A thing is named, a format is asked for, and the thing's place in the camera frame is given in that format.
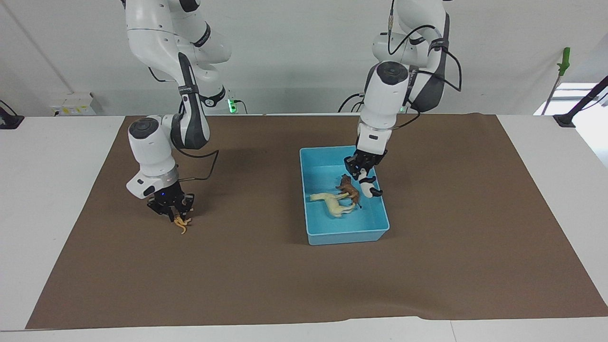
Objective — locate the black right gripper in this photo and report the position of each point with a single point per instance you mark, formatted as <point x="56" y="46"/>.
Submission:
<point x="168" y="199"/>

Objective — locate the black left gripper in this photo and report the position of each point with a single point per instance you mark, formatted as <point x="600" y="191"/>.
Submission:
<point x="363" y="160"/>

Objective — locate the orange tiger toy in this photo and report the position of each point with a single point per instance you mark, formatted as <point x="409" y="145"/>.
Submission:
<point x="182" y="226"/>

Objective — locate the black and white panda toy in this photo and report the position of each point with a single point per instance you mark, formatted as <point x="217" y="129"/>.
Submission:
<point x="367" y="186"/>

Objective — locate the brown lion toy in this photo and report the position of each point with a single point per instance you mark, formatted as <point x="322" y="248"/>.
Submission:
<point x="349" y="188"/>

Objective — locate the cream horse toy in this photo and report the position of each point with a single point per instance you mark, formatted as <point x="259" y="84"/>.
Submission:
<point x="332" y="205"/>

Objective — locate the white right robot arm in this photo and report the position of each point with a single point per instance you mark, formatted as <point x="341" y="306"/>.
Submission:
<point x="152" y="147"/>

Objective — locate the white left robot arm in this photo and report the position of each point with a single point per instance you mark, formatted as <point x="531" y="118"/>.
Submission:
<point x="387" y="99"/>

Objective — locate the light blue storage box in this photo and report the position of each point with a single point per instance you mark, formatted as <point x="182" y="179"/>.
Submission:
<point x="327" y="225"/>

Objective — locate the brown table mat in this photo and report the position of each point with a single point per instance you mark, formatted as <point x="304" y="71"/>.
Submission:
<point x="237" y="275"/>

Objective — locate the white wall socket box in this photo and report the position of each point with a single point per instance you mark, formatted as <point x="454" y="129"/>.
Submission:
<point x="76" y="105"/>

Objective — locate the black clamp mount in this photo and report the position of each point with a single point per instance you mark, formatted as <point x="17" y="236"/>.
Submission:
<point x="9" y="121"/>

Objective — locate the black camera stand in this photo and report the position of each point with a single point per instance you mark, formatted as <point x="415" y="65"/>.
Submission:
<point x="582" y="102"/>

